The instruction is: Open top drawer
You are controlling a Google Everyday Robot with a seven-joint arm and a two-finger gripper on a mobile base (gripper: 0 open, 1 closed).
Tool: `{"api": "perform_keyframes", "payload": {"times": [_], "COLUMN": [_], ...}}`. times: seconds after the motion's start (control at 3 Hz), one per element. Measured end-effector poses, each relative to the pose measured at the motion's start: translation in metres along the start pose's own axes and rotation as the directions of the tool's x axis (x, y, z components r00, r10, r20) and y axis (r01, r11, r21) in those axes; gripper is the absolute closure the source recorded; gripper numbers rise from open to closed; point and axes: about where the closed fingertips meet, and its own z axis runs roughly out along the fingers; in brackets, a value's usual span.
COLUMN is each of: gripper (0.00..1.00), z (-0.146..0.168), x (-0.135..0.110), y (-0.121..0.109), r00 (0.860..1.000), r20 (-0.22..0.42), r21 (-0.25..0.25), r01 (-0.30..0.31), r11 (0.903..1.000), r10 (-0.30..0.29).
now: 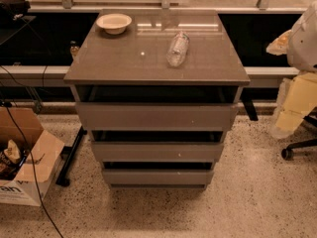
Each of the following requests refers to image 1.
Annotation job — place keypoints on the grey top drawer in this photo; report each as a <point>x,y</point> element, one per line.
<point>134,117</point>

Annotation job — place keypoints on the snack bags in box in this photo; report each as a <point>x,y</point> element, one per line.
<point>11,159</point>

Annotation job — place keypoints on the cardboard box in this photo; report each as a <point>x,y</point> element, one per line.
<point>42,150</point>

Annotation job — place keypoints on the white paper bowl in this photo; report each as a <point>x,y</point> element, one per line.
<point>114,24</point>

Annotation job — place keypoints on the grey bottom drawer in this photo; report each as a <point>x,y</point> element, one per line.
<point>157,177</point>

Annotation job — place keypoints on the clear plastic water bottle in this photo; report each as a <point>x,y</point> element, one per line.
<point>178,48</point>

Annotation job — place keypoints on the grey drawer cabinet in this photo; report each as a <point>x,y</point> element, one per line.
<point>131,68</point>

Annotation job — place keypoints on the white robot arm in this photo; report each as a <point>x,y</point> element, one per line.
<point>297,97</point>

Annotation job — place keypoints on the small bottle behind cabinet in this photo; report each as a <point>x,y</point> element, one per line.
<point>74,48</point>

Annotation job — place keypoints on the black office chair base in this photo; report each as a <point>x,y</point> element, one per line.
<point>287,153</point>

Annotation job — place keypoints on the black bag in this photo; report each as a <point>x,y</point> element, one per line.
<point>12,10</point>

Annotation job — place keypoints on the grey middle drawer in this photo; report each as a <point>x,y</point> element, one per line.
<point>156,152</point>

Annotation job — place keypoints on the black table leg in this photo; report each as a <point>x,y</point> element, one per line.
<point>68,154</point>

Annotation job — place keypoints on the grey drawer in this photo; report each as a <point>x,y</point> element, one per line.
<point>157,177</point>
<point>134,117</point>
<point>156,152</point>

